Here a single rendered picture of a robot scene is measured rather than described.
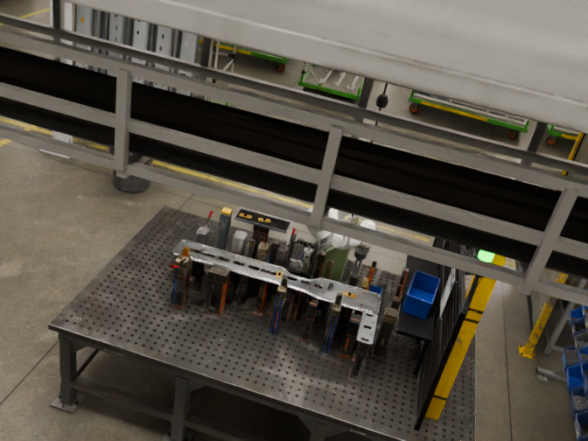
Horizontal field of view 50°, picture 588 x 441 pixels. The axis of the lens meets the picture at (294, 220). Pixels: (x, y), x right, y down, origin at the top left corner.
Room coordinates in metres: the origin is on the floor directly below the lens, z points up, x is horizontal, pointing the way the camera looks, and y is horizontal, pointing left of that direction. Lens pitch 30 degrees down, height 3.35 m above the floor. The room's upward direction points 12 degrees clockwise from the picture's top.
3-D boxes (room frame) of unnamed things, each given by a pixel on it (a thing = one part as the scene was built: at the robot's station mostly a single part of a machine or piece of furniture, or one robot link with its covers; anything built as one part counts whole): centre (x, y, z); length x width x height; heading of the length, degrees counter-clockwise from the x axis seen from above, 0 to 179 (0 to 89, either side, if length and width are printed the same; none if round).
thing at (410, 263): (3.39, -0.90, 1.02); 0.90 x 0.22 x 0.03; 173
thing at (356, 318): (3.05, -0.49, 0.84); 0.11 x 0.10 x 0.28; 173
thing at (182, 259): (3.20, 0.63, 0.88); 0.15 x 0.11 x 0.36; 173
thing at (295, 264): (3.50, -0.10, 0.94); 0.18 x 0.13 x 0.49; 83
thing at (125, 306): (3.37, -0.08, 0.68); 2.56 x 1.61 x 0.04; 81
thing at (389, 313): (3.09, -0.70, 0.88); 0.08 x 0.08 x 0.36; 83
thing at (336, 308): (3.05, -0.36, 0.87); 0.12 x 0.09 x 0.35; 173
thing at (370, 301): (3.30, 0.04, 1.00); 1.38 x 0.22 x 0.02; 83
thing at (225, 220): (3.70, 0.46, 0.92); 0.08 x 0.08 x 0.44; 83
